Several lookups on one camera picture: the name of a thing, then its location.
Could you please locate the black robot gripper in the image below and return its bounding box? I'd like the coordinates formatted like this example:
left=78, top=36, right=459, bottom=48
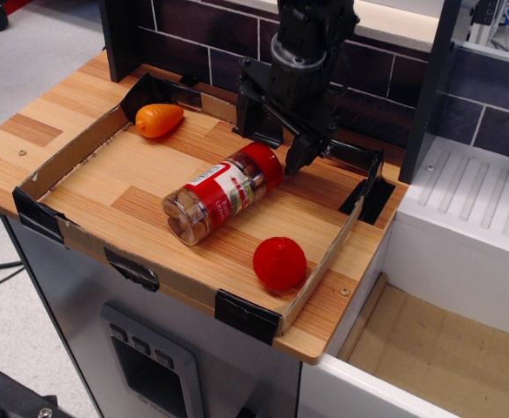
left=234, top=36, right=337, bottom=176

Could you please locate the cardboard fence with black tape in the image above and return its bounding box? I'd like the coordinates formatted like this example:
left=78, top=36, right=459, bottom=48
left=13, top=75, right=406, bottom=356

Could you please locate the dark grey left post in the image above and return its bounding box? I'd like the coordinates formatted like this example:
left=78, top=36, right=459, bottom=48
left=98, top=0, right=142, bottom=83

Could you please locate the orange toy carrot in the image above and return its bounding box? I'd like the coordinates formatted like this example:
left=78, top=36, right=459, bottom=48
left=135, top=104, right=184, bottom=138

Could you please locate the black bracket with screw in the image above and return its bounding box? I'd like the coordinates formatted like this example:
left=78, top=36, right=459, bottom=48
left=0, top=371, right=72, bottom=418

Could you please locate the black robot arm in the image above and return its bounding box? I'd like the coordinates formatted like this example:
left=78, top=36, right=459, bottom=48
left=236, top=1, right=359, bottom=176

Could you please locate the red toy tomato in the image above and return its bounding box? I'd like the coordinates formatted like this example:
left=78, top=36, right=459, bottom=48
left=252, top=237, right=307, bottom=290

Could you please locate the white toy sink unit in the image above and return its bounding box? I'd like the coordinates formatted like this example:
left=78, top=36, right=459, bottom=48
left=298, top=138, right=509, bottom=417

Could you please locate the dark grey post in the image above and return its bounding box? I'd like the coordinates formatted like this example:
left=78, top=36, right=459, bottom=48
left=98, top=0, right=142, bottom=83
left=398, top=1, right=461, bottom=184

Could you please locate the dark grey right post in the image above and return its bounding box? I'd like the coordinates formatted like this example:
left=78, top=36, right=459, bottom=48
left=398, top=1, right=461, bottom=184

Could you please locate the grey toy oven panel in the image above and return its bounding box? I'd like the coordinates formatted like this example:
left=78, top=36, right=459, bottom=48
left=101, top=305, right=205, bottom=417

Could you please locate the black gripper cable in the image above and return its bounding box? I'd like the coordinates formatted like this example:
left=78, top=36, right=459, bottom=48
left=325, top=47, right=353, bottom=97

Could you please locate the basil bottle red lid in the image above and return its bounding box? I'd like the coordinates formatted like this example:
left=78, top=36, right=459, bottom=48
left=162, top=141, right=285, bottom=246

